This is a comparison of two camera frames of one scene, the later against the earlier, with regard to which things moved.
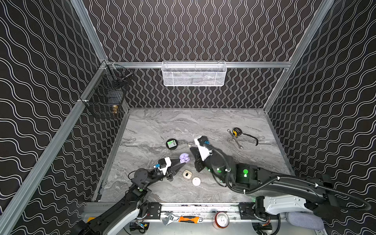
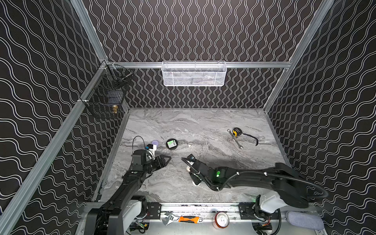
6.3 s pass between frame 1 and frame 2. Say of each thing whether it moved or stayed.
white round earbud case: stayed
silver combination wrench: stayed
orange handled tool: stayed
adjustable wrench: stayed
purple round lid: moved
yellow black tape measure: stayed
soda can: stayed
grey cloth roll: stayed
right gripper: moved
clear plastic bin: stayed
